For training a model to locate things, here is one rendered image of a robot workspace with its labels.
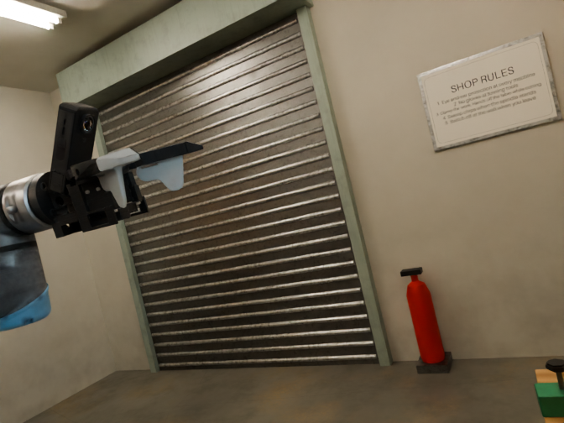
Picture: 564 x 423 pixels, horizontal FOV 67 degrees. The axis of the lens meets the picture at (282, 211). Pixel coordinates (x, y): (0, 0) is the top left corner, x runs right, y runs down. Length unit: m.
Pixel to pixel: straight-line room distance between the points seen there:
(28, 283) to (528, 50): 2.49
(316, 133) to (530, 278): 1.51
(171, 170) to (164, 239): 3.06
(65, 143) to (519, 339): 2.61
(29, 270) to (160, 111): 2.98
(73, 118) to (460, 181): 2.32
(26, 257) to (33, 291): 0.05
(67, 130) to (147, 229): 3.18
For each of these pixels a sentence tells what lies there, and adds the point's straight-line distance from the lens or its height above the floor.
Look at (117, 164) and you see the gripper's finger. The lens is 0.47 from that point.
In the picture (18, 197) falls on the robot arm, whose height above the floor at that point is 1.22.
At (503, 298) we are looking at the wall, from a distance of 2.77.
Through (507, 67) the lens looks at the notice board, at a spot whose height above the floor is 1.59.
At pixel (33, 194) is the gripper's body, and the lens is 0.61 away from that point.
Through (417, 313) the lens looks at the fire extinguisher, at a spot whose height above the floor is 0.35.
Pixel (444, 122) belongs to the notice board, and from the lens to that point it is 2.66.
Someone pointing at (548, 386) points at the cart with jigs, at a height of 0.58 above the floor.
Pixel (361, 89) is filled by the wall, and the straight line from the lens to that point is 2.80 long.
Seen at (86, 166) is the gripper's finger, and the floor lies 1.23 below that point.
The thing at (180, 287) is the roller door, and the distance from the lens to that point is 3.64.
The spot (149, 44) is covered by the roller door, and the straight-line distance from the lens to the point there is 3.38.
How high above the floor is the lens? 1.13
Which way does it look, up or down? level
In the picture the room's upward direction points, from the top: 13 degrees counter-clockwise
